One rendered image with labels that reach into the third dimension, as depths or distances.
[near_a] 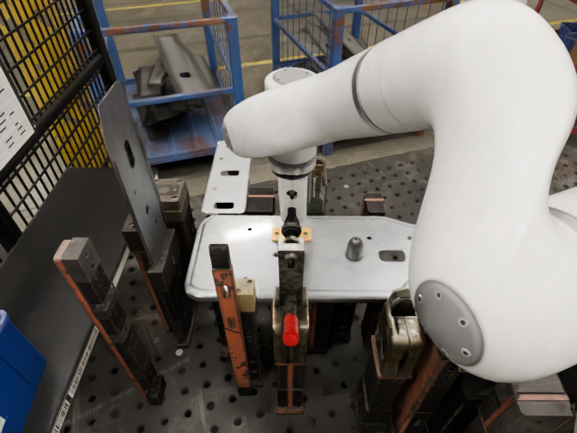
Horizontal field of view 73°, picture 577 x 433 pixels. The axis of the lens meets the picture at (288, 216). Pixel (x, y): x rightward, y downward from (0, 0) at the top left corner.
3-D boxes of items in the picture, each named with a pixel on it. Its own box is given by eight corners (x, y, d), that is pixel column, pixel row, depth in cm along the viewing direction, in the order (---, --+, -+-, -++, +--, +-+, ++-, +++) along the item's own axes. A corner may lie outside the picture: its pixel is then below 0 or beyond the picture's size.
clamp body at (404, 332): (386, 386, 90) (426, 290, 64) (396, 441, 82) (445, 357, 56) (346, 385, 90) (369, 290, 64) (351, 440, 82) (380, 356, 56)
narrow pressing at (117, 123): (169, 228, 84) (123, 75, 61) (155, 271, 76) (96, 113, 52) (167, 228, 84) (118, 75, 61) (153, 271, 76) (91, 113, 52)
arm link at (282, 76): (276, 171, 63) (325, 155, 66) (274, 95, 54) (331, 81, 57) (255, 145, 68) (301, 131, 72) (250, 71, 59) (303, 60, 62)
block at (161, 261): (197, 306, 105) (175, 228, 84) (189, 348, 97) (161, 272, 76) (186, 306, 105) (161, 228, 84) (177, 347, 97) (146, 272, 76)
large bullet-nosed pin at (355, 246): (359, 253, 81) (363, 232, 77) (361, 265, 79) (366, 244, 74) (343, 253, 81) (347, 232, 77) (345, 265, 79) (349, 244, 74)
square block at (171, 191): (209, 277, 112) (185, 177, 87) (204, 300, 107) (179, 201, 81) (181, 276, 112) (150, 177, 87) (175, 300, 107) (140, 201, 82)
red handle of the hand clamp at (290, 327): (303, 287, 65) (306, 332, 50) (303, 299, 66) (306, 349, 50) (278, 287, 65) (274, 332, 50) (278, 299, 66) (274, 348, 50)
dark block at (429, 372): (409, 405, 87) (471, 296, 58) (417, 441, 82) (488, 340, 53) (387, 405, 87) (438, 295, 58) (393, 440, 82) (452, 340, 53)
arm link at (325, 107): (306, 163, 36) (227, 166, 64) (439, 121, 41) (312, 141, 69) (280, 63, 34) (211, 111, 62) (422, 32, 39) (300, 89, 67)
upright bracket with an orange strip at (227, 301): (252, 389, 89) (229, 242, 55) (252, 395, 88) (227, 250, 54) (239, 389, 89) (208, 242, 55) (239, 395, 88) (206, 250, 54)
